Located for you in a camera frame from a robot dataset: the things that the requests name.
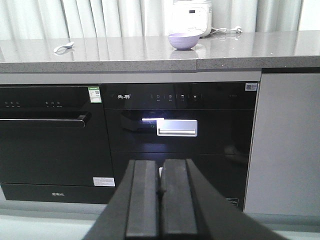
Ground white power cord with plug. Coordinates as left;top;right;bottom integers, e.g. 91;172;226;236
209;25;244;35

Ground white blender appliance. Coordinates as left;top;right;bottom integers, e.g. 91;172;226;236
164;0;212;38

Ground grey cabinet door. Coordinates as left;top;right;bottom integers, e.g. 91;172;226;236
244;73;320;217

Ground black built-in dishwasher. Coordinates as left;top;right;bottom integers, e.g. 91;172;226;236
0;85;115;205

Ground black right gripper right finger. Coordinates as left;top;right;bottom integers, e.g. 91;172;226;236
159;159;284;240

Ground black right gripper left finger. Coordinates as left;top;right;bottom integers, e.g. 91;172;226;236
83;160;160;240

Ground black built-in sterilizer cabinet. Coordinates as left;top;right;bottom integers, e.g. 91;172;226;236
101;81;259;209

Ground white pleated curtain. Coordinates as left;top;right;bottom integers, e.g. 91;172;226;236
0;0;320;42

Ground lavender plastic bowl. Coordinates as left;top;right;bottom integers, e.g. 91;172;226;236
167;33;200;50

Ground light blue plastic spoon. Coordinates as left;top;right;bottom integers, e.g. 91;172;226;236
53;41;75;54

